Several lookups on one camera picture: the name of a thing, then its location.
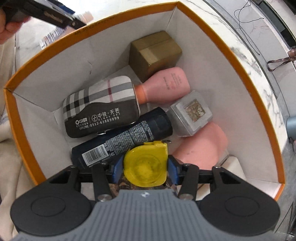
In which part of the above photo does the illustrated card box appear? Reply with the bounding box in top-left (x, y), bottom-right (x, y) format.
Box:
top-left (108, 176), bottom-right (179, 197)

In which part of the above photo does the pink cylinder roll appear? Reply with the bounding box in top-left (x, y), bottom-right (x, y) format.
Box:
top-left (173, 122), bottom-right (228, 170)

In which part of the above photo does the yellow tape measure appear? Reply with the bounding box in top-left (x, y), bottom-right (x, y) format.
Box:
top-left (123, 141), bottom-right (169, 188)

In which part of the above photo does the white rectangular case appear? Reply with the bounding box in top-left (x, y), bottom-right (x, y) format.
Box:
top-left (196, 156), bottom-right (246, 200)

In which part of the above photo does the plaid glasses case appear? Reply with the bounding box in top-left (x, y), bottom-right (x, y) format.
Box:
top-left (63, 76), bottom-right (140, 138)

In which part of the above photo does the dark blue bottle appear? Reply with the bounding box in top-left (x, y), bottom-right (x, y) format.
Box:
top-left (71, 108), bottom-right (173, 169)

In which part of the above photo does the white labelled tube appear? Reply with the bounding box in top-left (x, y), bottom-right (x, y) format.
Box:
top-left (39, 11), bottom-right (94, 50)

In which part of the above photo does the clear acrylic cube box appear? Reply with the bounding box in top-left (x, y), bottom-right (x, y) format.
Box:
top-left (166, 90), bottom-right (213, 137)

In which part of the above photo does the pink lotion bottle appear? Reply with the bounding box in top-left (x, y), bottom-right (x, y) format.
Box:
top-left (134, 67), bottom-right (191, 104)

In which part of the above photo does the brown cardboard box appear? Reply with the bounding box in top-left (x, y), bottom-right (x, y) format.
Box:
top-left (128, 31), bottom-right (182, 82)

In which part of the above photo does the person's hand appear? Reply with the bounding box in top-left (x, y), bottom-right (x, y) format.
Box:
top-left (0, 9), bottom-right (31, 45)

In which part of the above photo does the orange cardboard box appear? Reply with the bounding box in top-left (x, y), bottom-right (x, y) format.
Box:
top-left (4, 1), bottom-right (287, 199)

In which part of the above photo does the grey trash can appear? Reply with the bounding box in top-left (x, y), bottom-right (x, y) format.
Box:
top-left (286, 116), bottom-right (296, 140)

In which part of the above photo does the marble tv console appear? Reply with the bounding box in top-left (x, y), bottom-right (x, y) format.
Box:
top-left (207, 1), bottom-right (295, 116)

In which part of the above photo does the black cable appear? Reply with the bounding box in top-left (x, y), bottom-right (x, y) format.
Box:
top-left (233, 0), bottom-right (265, 56)

